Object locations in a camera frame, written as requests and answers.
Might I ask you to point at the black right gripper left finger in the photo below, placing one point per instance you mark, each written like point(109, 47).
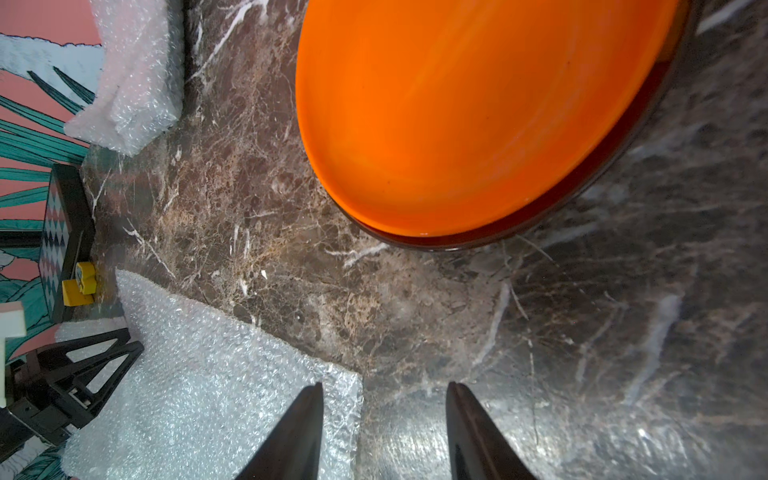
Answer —
point(292, 449)

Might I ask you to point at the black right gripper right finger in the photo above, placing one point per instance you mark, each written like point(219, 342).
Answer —
point(477, 448)

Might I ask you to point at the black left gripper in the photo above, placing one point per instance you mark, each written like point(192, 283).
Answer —
point(86, 372)

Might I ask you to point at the pink bubble bundle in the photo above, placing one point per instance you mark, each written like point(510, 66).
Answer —
point(204, 395)

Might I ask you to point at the bubble plate bundle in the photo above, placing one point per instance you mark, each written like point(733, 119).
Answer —
point(141, 87)

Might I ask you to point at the orange dinner plate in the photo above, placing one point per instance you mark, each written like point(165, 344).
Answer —
point(433, 118)

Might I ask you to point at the small yellow toy block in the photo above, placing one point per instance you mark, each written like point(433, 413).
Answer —
point(80, 290)

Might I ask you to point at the black white chessboard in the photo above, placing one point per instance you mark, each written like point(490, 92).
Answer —
point(67, 237)

